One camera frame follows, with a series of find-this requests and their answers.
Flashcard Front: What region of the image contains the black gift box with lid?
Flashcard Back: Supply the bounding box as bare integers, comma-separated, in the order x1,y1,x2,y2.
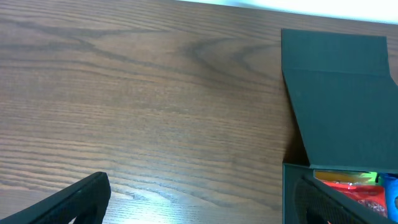
281,29,397,223

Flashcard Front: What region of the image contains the red Hacks candy bag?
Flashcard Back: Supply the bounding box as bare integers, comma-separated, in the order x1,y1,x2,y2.
323,181,387,217

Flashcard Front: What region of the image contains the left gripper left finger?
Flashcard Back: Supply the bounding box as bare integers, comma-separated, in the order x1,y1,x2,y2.
1,172,111,224

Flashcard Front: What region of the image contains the yellow seeds snack bag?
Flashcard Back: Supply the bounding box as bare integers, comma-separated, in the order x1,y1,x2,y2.
314,170,368,184

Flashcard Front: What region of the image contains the blue Oreo cookie pack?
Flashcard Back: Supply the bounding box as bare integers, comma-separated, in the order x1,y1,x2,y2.
380,173,397,222

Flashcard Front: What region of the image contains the green Haribo gummy bag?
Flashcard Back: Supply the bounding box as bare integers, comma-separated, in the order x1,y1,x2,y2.
358,172,379,185

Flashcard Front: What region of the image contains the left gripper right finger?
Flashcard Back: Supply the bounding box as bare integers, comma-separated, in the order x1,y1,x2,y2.
294,176,394,224

